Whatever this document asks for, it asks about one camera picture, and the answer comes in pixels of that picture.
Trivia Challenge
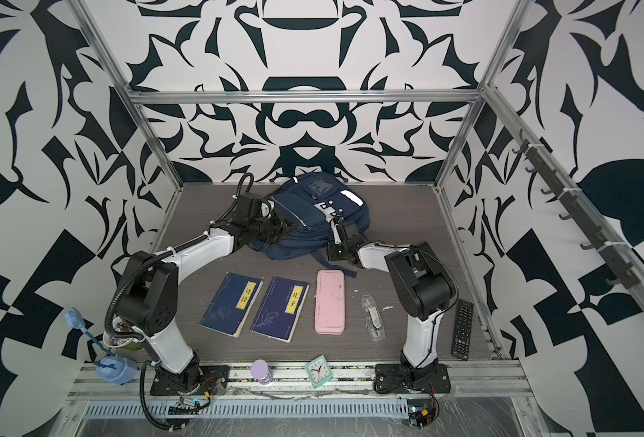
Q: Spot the green paper cup with items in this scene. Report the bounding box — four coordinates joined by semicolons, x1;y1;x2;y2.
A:
103;331;145;351

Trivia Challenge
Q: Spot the blue book right yellow label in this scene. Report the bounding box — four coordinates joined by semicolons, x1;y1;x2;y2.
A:
250;277;309;343

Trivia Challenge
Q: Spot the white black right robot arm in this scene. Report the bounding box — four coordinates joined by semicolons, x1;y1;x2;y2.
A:
327;222;458;382

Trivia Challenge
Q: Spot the navy blue school backpack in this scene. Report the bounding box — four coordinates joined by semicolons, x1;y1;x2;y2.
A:
249;172;371;269

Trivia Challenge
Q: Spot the light blue water bottle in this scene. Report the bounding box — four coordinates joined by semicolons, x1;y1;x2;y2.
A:
64;308;137;385

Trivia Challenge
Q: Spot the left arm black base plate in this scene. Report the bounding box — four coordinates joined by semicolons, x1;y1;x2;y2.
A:
150;365;230;396

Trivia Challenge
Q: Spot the small circuit board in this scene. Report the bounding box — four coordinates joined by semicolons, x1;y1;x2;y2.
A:
408;402;440;429
167;398;211;416

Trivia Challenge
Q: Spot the small circuit board left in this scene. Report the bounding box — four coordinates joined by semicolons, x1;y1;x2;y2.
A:
167;398;211;416

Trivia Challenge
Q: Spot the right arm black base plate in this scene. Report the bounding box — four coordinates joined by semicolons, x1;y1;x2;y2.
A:
373;361;452;394

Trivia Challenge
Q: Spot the teal small alarm clock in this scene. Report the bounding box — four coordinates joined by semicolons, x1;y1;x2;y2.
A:
305;355;334;389

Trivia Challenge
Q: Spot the clear plastic bag with eraser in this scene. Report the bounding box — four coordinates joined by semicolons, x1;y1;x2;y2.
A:
361;295;386;342

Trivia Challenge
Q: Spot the blue book left yellow label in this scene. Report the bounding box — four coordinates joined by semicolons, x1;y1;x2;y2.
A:
199;272;263;338

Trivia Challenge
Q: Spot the blue book yellow label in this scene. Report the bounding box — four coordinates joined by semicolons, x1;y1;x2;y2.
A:
250;277;309;343
199;272;263;338

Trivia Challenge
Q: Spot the black corrugated cable conduit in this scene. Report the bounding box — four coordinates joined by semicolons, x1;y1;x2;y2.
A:
138;359;173;432

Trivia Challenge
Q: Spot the black tv remote control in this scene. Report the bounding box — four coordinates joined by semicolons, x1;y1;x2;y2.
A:
451;299;474;361

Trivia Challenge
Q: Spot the white slotted cable duct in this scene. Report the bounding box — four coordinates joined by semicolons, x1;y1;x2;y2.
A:
83;399;410;420

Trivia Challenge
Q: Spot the purple small bottle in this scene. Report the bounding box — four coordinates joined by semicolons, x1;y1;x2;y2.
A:
250;360;274;385

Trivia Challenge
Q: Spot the small circuit board right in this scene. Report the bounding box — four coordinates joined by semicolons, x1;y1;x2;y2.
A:
408;402;440;429

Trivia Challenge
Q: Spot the pink pencil case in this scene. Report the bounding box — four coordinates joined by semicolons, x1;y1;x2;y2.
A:
315;269;345;335

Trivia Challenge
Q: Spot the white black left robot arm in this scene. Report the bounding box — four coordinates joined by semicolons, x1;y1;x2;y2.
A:
104;193;282;393

